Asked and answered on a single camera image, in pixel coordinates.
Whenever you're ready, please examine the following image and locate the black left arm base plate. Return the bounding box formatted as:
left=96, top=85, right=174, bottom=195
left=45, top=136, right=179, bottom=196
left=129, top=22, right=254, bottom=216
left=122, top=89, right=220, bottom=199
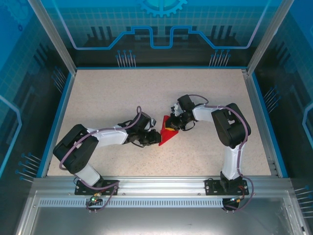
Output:
left=74, top=180, right=120, bottom=196

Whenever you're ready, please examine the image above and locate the arm cable connector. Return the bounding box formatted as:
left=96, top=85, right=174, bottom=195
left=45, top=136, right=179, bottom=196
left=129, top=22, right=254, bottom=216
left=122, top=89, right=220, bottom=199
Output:
left=89, top=192, right=102, bottom=206
left=228, top=195, right=246, bottom=204

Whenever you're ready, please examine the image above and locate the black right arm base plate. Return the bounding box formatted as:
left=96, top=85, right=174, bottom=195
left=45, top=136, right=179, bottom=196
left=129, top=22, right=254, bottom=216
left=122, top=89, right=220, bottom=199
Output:
left=204, top=178, right=250, bottom=196

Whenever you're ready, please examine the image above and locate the aluminium side rail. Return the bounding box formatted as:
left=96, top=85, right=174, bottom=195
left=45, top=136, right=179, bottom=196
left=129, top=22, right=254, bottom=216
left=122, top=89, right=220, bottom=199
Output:
left=241, top=69, right=281, bottom=177

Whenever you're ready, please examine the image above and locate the red paper sheet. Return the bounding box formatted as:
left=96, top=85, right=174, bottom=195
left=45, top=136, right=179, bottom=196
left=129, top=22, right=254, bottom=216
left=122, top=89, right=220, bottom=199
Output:
left=158, top=115, right=179, bottom=147

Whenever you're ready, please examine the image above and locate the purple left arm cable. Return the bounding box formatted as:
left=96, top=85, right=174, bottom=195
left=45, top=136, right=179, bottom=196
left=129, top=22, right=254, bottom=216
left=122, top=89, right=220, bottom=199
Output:
left=59, top=105, right=143, bottom=214

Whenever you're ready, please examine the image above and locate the aluminium frame post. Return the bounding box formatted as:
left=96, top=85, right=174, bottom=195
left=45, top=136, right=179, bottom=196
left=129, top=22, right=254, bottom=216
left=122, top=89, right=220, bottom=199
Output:
left=246, top=0, right=296, bottom=75
left=27, top=0, right=78, bottom=74

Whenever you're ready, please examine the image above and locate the blue table border strip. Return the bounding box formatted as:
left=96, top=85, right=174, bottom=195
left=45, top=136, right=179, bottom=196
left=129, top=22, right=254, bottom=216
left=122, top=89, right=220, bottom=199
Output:
left=251, top=72, right=290, bottom=179
left=36, top=72, right=77, bottom=179
left=74, top=65, right=248, bottom=71

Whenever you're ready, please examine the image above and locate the grey sheet metal panel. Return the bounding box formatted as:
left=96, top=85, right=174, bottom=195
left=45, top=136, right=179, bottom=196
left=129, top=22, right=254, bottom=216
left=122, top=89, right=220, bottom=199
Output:
left=14, top=190, right=308, bottom=235

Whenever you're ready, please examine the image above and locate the left arm cable connector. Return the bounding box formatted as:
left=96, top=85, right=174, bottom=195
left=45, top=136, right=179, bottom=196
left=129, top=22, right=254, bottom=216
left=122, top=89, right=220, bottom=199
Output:
left=89, top=192, right=102, bottom=206

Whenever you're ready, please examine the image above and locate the blue printed panel with gear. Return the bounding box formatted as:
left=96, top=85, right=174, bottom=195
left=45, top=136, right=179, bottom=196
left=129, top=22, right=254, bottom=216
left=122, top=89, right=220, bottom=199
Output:
left=40, top=0, right=282, bottom=69

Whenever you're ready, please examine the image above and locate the blue printed side panel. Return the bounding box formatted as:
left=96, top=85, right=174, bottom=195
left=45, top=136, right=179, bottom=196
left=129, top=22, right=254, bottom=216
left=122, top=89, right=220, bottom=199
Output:
left=253, top=0, right=313, bottom=235
left=0, top=0, right=74, bottom=235

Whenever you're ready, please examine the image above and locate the right arm cable connector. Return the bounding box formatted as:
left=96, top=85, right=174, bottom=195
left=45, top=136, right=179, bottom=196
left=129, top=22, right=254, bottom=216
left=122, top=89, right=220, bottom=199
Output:
left=228, top=195, right=246, bottom=204

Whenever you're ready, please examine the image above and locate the slotted grey cable duct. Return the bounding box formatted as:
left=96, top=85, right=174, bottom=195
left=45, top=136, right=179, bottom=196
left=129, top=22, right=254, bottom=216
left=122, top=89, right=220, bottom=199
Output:
left=39, top=198, right=227, bottom=208

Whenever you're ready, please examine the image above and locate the wide aluminium frame rail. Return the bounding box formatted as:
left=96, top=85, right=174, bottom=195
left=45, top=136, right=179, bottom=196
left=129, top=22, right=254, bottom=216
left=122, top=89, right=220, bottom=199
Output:
left=33, top=176, right=293, bottom=195

